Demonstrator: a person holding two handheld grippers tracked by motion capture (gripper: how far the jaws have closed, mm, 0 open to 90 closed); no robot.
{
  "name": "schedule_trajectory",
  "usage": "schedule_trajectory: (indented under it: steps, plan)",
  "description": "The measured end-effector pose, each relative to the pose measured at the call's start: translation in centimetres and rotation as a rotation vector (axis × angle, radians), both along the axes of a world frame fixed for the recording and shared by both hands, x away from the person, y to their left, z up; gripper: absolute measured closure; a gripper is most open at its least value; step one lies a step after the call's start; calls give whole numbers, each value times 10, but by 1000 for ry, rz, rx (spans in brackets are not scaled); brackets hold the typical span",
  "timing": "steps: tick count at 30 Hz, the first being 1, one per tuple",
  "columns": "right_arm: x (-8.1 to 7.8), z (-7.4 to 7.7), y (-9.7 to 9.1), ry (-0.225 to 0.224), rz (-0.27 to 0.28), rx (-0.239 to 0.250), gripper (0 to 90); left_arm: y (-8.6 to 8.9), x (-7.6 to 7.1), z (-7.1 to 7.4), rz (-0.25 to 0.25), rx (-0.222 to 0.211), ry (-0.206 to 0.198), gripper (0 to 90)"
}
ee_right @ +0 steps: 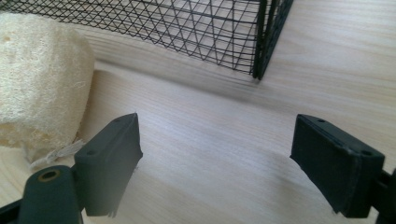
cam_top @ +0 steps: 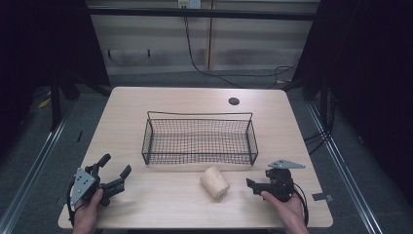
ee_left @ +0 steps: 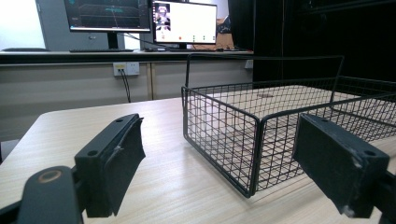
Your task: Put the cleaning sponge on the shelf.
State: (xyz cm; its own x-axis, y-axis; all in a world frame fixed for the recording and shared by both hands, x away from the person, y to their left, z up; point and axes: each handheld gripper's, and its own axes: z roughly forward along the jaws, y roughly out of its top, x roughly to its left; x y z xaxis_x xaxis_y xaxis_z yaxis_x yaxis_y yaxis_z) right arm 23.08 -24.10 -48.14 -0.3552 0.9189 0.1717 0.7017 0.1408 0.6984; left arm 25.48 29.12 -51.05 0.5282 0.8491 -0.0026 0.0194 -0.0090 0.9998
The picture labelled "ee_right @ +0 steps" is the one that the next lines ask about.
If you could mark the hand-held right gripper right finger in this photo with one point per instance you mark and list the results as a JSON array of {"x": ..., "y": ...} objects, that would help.
[{"x": 336, "y": 168}]

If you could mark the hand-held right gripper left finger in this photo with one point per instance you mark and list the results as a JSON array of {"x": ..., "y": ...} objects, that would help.
[{"x": 106, "y": 168}]

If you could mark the cream loofah sponge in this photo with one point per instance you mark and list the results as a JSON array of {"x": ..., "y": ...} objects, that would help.
[{"x": 40, "y": 81}]

